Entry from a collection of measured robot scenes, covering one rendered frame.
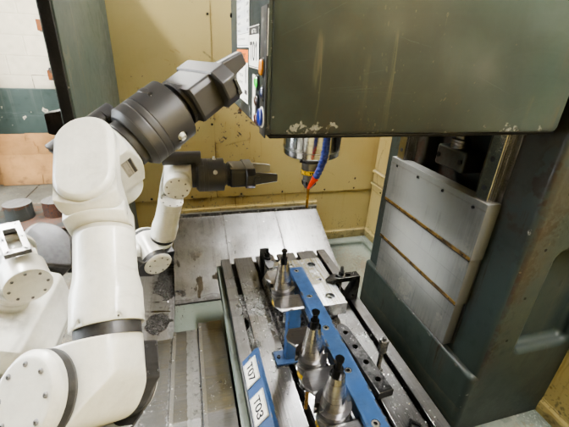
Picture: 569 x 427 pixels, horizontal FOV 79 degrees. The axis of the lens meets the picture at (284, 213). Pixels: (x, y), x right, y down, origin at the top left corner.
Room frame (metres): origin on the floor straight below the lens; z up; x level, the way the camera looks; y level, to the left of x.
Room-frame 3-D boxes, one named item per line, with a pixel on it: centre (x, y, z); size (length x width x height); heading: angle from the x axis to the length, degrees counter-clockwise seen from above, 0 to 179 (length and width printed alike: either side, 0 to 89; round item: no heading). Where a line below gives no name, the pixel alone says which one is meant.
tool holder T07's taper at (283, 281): (0.71, 0.00, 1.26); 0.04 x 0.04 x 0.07
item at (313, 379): (0.45, -0.08, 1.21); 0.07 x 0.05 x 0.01; 107
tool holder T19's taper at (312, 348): (0.50, -0.07, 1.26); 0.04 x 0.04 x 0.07
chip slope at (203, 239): (1.59, 0.13, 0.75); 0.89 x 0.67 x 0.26; 107
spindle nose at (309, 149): (0.95, -0.07, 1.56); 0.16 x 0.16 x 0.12
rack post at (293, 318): (0.78, -0.04, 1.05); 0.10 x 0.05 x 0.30; 107
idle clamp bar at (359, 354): (0.74, -0.25, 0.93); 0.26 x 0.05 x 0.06; 22
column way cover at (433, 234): (1.08, -0.49, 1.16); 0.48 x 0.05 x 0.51; 17
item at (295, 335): (0.55, -0.05, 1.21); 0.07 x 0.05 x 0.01; 107
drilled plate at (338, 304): (1.05, -0.08, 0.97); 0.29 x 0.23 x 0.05; 17
